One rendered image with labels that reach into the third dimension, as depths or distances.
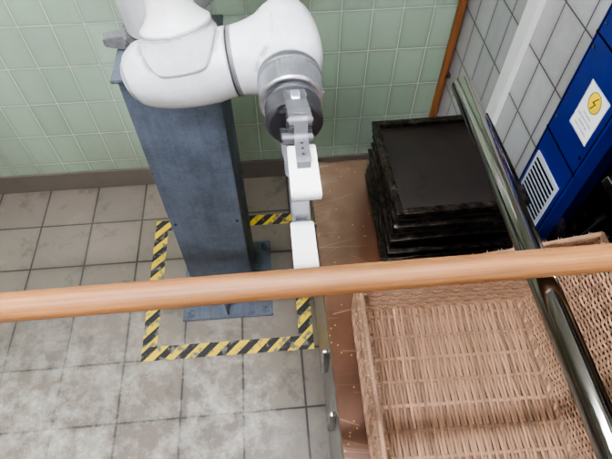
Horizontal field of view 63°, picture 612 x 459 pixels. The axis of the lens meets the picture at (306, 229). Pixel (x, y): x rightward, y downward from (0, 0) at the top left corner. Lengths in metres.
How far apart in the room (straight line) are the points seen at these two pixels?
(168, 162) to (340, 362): 0.62
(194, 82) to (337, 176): 0.75
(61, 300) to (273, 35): 0.43
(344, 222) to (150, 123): 0.54
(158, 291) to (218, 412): 1.23
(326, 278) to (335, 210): 0.84
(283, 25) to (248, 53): 0.06
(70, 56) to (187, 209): 0.73
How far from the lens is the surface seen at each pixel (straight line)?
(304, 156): 0.50
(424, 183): 1.13
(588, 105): 1.14
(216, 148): 1.21
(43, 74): 1.96
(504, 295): 1.24
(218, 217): 1.41
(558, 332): 0.57
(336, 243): 1.27
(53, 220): 2.28
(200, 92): 0.75
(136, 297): 0.52
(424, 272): 0.52
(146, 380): 1.81
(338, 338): 1.15
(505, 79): 1.48
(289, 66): 0.68
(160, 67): 0.75
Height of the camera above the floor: 1.64
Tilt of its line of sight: 55 degrees down
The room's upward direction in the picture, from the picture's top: straight up
